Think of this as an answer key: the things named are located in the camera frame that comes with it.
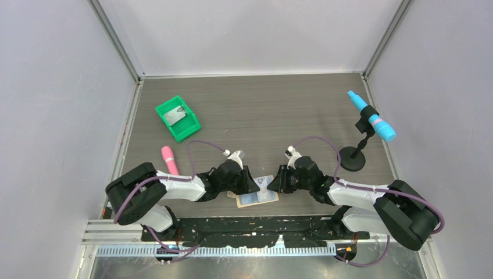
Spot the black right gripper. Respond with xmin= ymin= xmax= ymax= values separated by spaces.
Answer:
xmin=267 ymin=164 xmax=313 ymax=194

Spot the beige card holder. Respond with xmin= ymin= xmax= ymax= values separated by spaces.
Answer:
xmin=227 ymin=191 xmax=264 ymax=208

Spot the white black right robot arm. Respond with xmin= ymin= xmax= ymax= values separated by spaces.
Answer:
xmin=267 ymin=156 xmax=441 ymax=251

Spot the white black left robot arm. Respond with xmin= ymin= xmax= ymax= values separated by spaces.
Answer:
xmin=105 ymin=159 xmax=260 ymax=241

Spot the black microphone stand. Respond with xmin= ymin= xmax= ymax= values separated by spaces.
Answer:
xmin=339 ymin=119 xmax=375 ymax=172

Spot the green plastic bin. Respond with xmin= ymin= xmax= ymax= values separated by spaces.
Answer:
xmin=155 ymin=95 xmax=201 ymax=142

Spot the pink toy microphone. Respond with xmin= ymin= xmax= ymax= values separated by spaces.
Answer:
xmin=161 ymin=146 xmax=180 ymax=175

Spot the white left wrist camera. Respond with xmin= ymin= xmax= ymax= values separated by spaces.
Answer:
xmin=227 ymin=150 xmax=245 ymax=170

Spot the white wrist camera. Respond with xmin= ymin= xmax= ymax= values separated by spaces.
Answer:
xmin=284 ymin=145 xmax=302 ymax=169
xmin=227 ymin=150 xmax=245 ymax=170

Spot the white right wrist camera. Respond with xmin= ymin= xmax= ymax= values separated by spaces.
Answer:
xmin=284 ymin=145 xmax=302 ymax=169

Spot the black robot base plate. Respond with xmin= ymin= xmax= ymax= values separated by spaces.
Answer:
xmin=141 ymin=216 xmax=370 ymax=248

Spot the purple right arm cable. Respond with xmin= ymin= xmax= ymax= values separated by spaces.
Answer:
xmin=291 ymin=135 xmax=445 ymax=267

